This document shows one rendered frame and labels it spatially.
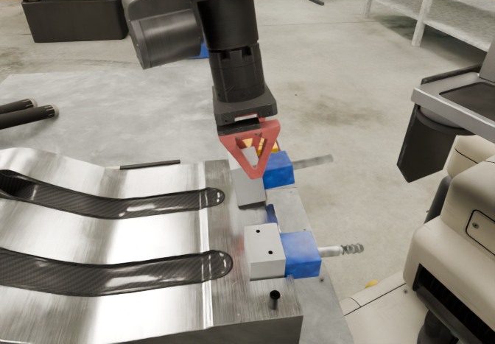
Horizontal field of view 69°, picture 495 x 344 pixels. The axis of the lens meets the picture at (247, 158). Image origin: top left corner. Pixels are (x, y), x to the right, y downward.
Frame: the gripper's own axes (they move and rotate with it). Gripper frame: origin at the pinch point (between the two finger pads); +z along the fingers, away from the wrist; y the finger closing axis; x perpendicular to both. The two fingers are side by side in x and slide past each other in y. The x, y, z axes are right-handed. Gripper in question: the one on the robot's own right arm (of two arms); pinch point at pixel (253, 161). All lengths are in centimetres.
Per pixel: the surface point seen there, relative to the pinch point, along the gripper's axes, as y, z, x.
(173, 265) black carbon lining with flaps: 9.6, 5.4, -10.9
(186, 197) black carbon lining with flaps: -1.3, 4.1, -9.5
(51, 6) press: -368, -9, -155
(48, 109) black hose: -41, 0, -41
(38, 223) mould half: 5.0, -0.4, -24.9
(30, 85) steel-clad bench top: -62, -1, -53
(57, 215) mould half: 3.1, 0.3, -23.7
